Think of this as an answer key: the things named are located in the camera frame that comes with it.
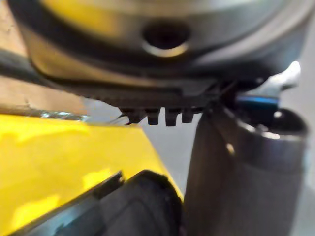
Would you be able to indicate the yellow shelf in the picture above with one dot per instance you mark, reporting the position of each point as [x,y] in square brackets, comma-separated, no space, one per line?
[61,159]

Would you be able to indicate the large black plastic housing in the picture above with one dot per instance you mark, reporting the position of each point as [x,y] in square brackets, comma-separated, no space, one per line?
[142,209]

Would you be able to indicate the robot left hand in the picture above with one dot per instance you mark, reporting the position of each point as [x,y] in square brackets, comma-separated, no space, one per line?
[221,66]

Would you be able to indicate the brown cardboard box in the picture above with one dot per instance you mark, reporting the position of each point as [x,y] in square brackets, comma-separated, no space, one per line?
[37,96]

